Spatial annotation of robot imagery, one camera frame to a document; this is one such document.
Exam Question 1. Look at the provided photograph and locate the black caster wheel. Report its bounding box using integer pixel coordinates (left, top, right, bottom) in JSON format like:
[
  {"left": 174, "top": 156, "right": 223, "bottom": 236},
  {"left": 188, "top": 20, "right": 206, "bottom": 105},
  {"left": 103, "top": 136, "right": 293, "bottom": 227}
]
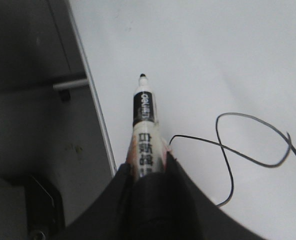
[{"left": 23, "top": 174, "right": 65, "bottom": 240}]

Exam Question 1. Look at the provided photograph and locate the black white whiteboard marker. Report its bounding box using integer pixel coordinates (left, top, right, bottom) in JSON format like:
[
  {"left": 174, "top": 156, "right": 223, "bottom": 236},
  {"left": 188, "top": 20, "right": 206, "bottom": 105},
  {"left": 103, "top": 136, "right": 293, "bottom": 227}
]
[{"left": 126, "top": 73, "right": 171, "bottom": 181}]

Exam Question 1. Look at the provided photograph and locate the grey metal stand bar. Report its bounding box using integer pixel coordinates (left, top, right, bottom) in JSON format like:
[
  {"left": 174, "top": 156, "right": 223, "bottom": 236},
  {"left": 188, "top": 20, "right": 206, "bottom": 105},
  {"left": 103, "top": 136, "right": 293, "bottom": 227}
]
[{"left": 52, "top": 78, "right": 89, "bottom": 91}]

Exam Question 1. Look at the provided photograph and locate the white whiteboard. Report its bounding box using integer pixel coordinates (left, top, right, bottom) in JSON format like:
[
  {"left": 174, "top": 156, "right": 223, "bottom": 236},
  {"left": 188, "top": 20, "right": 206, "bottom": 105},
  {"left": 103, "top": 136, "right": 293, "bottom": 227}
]
[{"left": 69, "top": 0, "right": 296, "bottom": 240}]

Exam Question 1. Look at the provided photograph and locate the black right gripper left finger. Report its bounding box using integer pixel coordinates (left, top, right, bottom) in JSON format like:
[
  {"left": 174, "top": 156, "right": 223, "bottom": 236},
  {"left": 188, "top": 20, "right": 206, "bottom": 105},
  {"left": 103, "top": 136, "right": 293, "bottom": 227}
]
[{"left": 55, "top": 163, "right": 133, "bottom": 240}]

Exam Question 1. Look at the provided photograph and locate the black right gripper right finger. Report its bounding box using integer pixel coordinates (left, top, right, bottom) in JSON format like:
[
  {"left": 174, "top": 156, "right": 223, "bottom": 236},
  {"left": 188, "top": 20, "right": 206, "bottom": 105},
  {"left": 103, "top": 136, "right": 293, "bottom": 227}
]
[{"left": 130, "top": 153, "right": 260, "bottom": 240}]

